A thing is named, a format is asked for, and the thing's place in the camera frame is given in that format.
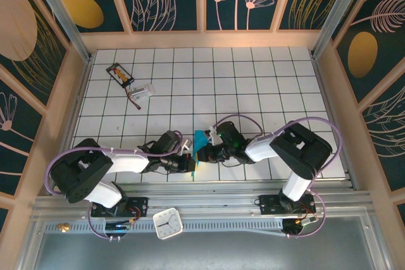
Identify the blue cloth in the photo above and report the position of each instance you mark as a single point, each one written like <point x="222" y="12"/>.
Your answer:
<point x="199" y="143"/>

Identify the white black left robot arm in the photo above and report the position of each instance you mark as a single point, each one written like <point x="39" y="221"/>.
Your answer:
<point x="126" y="163"/>

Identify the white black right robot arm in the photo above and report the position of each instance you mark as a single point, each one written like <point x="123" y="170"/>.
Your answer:
<point x="259" y="150"/>

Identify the white square clock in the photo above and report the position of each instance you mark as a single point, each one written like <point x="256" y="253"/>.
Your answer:
<point x="167" y="223"/>

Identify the grey metal sheet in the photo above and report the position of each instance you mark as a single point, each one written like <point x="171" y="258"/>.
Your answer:
<point x="221" y="251"/>

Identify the clear plastic box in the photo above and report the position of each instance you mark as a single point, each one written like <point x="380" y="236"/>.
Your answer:
<point x="142" y="91"/>

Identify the small electronics board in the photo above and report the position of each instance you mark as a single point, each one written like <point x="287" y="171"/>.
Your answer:
<point x="115" y="226"/>
<point x="292" y="227"/>

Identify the black board with yellow connectors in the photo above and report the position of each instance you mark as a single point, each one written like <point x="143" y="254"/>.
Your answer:
<point x="120" y="75"/>

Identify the brass knob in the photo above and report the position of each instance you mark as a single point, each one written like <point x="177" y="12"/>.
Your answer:
<point x="64" y="227"/>

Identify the aluminium frame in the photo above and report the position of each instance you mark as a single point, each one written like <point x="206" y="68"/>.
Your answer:
<point x="202" y="202"/>

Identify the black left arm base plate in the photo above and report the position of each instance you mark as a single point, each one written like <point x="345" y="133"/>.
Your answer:
<point x="140" y="205"/>

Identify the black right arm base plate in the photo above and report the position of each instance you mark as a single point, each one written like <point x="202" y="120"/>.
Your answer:
<point x="269" y="205"/>

